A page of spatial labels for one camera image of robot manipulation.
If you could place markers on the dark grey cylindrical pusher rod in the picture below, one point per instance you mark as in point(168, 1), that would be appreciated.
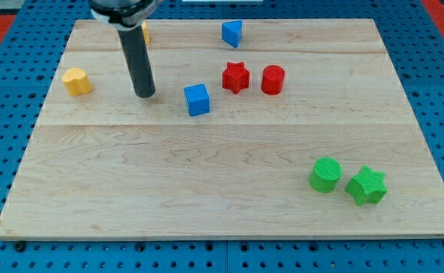
point(135, 52)

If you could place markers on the blue cube block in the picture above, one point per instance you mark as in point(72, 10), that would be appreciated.
point(197, 100)

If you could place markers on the blue triangle block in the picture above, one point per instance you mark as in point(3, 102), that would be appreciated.
point(232, 32)

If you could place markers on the yellow block behind rod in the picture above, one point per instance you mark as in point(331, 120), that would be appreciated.
point(145, 31)

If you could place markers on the yellow heart block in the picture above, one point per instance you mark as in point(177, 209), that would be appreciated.
point(76, 81)

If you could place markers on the red star block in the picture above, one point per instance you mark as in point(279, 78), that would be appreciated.
point(235, 77)

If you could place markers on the red cylinder block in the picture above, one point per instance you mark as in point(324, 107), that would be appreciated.
point(273, 79)

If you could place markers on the light wooden board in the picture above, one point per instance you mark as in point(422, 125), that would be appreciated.
point(108, 165)

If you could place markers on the green cylinder block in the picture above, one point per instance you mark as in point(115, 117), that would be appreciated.
point(325, 174)

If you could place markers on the green star block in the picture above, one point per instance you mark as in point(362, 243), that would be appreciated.
point(367, 186)

